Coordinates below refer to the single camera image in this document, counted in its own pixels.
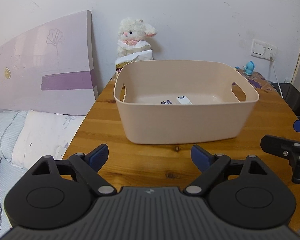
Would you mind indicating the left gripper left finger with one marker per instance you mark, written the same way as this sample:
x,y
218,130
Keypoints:
x,y
86,168

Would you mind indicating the blue bird figurine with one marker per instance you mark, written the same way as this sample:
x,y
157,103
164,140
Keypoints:
x,y
249,68

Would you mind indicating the light blue bed sheet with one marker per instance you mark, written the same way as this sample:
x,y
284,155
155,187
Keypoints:
x,y
11,124

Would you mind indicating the black chair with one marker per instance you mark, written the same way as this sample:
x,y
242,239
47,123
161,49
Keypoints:
x,y
290,95

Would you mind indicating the white paper package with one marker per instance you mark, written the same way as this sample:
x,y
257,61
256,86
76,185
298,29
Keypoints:
x,y
134,57

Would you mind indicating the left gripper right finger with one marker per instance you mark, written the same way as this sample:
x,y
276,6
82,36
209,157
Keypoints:
x,y
213,168

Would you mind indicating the pink lilac bed headboard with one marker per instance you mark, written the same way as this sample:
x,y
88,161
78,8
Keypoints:
x,y
50,68

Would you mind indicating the purple flower pattern mat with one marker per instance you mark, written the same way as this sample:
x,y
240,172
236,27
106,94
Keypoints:
x,y
258,81

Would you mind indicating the white wall switch socket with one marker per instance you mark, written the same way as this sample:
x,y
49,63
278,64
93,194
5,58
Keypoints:
x,y
263,50

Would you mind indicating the white bed pillow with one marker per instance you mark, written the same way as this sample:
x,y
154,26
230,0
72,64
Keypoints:
x,y
44,134

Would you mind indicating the beige plastic storage bin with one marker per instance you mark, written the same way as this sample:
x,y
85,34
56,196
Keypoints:
x,y
222,100

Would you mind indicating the white plush lamb toy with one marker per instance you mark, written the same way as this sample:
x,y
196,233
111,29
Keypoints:
x,y
132,36

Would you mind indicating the dark cartoon small box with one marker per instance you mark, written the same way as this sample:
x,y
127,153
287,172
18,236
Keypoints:
x,y
166,102

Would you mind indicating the white card box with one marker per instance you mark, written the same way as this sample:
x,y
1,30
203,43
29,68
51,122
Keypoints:
x,y
183,100

